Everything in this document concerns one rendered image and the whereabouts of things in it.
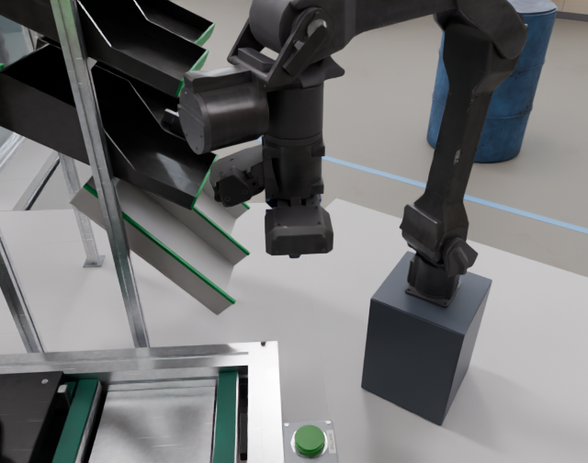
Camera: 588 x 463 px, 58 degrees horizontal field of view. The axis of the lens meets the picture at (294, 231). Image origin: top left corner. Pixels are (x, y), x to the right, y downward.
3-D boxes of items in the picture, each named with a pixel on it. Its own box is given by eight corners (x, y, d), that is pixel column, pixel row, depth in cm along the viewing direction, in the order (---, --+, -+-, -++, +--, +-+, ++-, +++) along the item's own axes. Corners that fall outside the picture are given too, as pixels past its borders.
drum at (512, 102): (412, 150, 357) (433, 3, 304) (441, 118, 400) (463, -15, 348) (510, 173, 330) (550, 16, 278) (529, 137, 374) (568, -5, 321)
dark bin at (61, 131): (213, 166, 84) (230, 128, 80) (191, 210, 73) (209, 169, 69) (40, 87, 80) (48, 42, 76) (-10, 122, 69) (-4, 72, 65)
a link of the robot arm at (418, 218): (483, -1, 61) (444, 0, 58) (537, 12, 56) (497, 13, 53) (425, 235, 78) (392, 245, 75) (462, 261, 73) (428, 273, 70)
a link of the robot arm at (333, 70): (318, 39, 51) (231, 54, 47) (354, 53, 47) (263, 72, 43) (317, 107, 55) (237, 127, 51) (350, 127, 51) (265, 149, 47)
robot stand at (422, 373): (469, 367, 92) (493, 278, 81) (441, 427, 83) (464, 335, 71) (394, 336, 99) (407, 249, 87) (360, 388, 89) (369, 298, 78)
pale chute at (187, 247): (233, 265, 96) (250, 252, 94) (217, 316, 85) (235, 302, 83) (105, 160, 86) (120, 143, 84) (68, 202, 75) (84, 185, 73)
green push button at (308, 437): (322, 432, 72) (322, 423, 70) (326, 459, 68) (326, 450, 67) (293, 434, 71) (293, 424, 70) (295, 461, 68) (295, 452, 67)
